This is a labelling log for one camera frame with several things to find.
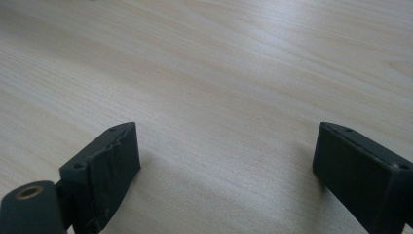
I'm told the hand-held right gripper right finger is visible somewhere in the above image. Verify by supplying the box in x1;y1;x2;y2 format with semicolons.
312;121;413;234

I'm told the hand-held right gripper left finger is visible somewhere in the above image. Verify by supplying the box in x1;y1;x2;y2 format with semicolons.
58;121;142;234

